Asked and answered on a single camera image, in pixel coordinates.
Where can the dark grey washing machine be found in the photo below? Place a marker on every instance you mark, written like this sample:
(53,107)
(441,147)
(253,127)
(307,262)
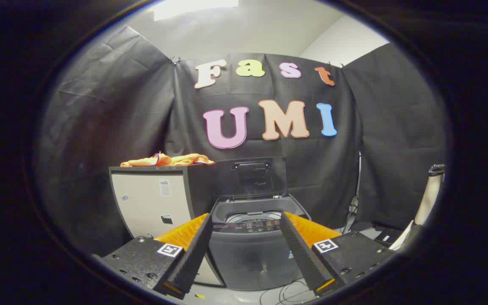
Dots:
(248,254)

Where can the black backdrop cloth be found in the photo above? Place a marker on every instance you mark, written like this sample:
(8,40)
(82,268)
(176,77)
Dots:
(142,106)

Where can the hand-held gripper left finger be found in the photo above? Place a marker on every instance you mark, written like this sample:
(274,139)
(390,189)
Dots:
(197,250)

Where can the cream tube with black cap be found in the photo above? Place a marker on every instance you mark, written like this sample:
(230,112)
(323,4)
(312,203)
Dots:
(431,197)

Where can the orange garment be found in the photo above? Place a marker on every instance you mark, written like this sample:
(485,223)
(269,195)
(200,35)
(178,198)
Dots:
(167,161)

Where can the flat black box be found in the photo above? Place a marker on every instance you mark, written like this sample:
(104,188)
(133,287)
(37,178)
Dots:
(386,236)

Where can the grey cabinet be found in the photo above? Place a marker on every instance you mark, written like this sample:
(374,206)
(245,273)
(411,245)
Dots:
(151,203)

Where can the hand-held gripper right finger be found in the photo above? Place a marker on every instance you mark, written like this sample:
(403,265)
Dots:
(301,250)

